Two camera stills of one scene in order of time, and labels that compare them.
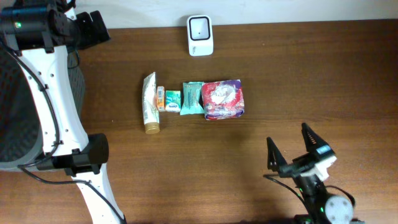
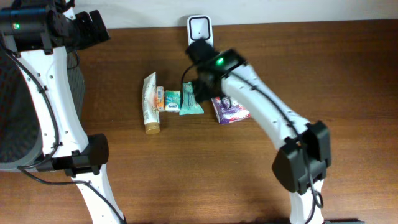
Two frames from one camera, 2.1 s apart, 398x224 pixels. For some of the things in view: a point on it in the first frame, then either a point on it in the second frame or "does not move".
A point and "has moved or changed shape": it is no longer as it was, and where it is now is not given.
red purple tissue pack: x=222 y=99 has moved or changed shape
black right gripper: x=298 y=166 → x=202 y=88
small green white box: x=173 y=101 does not move
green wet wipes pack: x=191 y=104 does not move
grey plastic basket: x=21 y=137 does not move
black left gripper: x=91 y=38 does not move
